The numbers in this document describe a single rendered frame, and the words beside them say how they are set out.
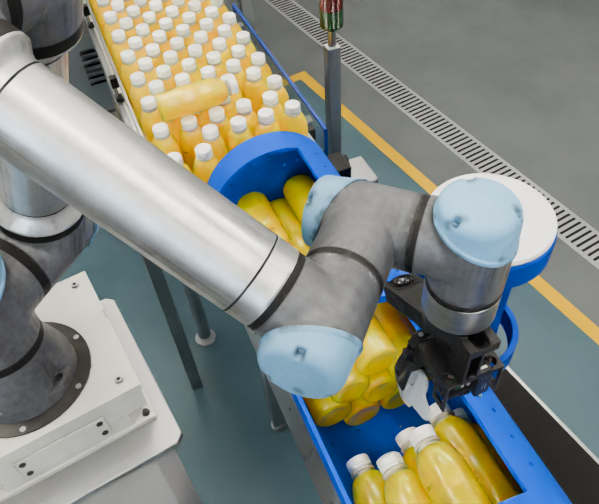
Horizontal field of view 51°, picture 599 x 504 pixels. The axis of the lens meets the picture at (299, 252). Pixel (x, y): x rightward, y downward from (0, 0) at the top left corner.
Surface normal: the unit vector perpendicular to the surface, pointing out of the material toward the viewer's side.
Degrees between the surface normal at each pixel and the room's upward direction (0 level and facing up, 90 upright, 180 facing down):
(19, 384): 71
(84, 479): 0
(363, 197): 1
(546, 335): 0
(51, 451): 90
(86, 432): 90
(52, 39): 107
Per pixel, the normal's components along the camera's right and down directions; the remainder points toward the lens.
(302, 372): -0.37, 0.70
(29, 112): 0.26, -0.04
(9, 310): 0.94, 0.18
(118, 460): -0.06, -0.66
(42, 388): 0.72, 0.20
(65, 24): 0.81, 0.58
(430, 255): -0.36, 0.40
